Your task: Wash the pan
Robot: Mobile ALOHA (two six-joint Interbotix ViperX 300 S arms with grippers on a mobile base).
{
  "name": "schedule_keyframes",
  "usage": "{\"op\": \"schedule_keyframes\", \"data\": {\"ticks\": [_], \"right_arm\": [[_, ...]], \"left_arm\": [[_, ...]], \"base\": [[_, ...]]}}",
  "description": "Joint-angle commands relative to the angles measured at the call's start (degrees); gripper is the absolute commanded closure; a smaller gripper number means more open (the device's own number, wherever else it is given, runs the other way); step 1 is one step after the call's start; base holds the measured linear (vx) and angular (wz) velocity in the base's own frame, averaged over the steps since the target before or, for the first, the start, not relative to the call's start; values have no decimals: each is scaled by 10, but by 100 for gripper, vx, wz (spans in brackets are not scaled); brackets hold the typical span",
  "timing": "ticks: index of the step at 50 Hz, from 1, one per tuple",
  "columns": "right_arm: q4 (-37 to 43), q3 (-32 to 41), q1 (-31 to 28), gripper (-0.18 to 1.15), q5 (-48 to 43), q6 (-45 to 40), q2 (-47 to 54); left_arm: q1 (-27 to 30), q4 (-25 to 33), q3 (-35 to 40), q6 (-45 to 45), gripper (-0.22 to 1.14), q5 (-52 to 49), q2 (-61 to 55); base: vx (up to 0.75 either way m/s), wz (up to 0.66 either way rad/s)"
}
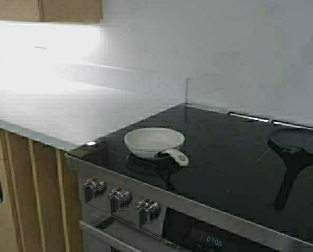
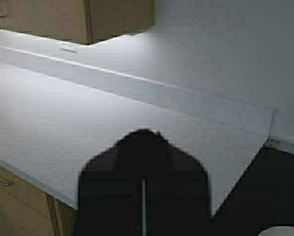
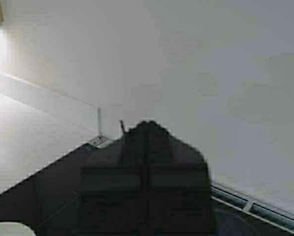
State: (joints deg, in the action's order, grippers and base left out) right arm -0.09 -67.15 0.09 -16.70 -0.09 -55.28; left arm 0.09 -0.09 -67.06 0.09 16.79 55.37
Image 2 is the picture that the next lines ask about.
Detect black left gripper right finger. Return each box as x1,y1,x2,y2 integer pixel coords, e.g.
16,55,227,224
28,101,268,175
144,129,211,236

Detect wooden lower cabinets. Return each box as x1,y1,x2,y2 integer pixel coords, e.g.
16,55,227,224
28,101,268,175
0,166,76,236

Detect wooden upper cabinets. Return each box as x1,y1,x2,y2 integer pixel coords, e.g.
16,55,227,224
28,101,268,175
0,0,155,45

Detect wooden cabinets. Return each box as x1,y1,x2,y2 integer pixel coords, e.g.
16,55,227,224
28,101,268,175
0,0,155,45
0,166,76,236

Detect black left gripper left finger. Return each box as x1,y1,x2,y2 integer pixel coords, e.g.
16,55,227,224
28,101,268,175
75,129,145,236

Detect white countertop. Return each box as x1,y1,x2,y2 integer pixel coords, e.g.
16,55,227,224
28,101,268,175
0,30,273,212

